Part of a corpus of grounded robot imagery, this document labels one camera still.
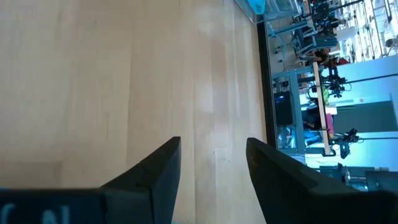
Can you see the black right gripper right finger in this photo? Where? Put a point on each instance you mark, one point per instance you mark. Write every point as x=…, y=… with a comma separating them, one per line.
x=295, y=199

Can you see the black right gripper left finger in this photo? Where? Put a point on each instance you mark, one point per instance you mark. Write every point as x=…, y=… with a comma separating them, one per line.
x=124, y=205

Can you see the light blue microfiber towel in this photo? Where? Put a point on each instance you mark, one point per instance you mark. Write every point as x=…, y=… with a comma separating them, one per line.
x=257, y=6

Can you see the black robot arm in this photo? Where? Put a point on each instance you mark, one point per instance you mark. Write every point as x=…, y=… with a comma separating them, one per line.
x=345, y=144
x=334, y=84

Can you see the wooden table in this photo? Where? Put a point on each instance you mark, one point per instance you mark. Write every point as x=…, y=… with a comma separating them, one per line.
x=320, y=109

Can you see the grey door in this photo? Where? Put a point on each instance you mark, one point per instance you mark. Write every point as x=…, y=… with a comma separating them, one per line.
x=363, y=118

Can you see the person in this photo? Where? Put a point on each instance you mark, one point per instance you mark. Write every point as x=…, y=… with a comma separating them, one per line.
x=318, y=56

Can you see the clear plastic bin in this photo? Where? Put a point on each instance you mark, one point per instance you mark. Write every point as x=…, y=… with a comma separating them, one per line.
x=280, y=7

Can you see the black metal table frame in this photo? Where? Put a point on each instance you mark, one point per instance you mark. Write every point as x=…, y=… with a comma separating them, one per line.
x=266, y=93

